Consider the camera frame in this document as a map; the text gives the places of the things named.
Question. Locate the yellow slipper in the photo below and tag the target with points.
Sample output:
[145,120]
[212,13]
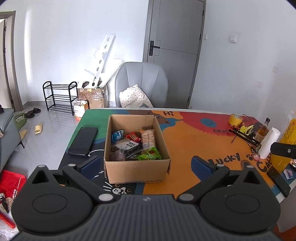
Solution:
[38,128]
[23,134]

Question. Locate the grey doorway frame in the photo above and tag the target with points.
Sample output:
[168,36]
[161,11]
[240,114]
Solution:
[16,69]

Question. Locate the taped brown carton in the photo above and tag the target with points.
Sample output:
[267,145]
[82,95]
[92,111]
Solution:
[96,97]

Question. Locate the dark purple snack packet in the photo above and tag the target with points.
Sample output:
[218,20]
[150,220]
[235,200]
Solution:
[117,155]

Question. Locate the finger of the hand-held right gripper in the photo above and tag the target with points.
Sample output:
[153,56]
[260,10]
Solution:
[282,149]

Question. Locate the colourful cartoon table mat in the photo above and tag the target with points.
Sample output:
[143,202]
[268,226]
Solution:
[185,143]

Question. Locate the brown glass bottle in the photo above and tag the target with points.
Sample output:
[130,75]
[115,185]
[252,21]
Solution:
[263,132]

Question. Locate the white paper roll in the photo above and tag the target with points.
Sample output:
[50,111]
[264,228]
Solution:
[268,143]

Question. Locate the yellow crumpled wrapper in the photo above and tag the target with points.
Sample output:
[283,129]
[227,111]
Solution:
[246,129]

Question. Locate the grey sofa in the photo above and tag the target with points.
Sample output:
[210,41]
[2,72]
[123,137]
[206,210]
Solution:
[8,139]

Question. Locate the grey armchair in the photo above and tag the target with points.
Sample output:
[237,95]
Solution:
[141,76]

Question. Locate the white flat panel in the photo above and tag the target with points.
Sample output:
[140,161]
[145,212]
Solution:
[113,69]

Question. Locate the black slipper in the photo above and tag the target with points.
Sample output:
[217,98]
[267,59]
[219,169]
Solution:
[29,114]
[36,110]

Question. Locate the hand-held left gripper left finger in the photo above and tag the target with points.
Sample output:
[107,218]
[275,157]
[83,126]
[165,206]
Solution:
[90,166]

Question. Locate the white light switch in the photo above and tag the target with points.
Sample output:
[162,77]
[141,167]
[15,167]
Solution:
[232,38]

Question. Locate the yellow tape roll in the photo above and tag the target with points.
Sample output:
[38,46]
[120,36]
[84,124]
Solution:
[235,119]

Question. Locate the tall yellow packet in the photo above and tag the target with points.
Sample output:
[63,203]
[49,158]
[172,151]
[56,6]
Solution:
[288,132]

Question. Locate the grey door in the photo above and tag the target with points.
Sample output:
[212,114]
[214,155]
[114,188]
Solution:
[175,53]

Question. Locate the red candy packet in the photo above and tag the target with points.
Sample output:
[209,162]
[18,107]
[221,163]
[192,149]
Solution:
[133,136]

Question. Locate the cardboard box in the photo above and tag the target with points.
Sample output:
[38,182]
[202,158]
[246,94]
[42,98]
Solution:
[138,170]

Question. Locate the white foam board with holes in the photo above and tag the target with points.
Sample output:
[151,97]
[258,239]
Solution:
[105,51]

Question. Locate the black snack packet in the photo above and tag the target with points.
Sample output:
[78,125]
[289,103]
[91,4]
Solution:
[128,146]

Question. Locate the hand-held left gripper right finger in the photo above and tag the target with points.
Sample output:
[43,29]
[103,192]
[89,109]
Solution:
[200,167]

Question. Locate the red bag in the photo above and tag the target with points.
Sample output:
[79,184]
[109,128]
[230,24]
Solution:
[12,183]

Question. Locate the white dotted pillow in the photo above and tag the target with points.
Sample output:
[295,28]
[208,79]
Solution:
[134,97]

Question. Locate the black shoe rack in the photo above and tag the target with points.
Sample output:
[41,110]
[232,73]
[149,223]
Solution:
[59,97]

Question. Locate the red stick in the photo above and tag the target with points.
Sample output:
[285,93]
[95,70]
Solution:
[7,220]

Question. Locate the phone with photo screen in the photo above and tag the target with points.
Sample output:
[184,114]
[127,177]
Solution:
[278,182]

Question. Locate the black smartphone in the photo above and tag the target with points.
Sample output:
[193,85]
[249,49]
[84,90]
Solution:
[83,141]

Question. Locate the green snack packet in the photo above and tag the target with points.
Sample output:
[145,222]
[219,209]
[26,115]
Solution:
[150,157]

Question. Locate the white bucket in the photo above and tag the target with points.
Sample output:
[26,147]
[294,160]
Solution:
[81,109]

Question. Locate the green floor mat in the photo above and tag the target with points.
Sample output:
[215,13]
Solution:
[21,120]

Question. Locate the blue snack packet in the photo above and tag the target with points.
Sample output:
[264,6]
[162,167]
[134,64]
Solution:
[117,136]

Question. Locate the white plastic bag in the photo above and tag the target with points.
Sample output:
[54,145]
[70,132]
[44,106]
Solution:
[5,231]

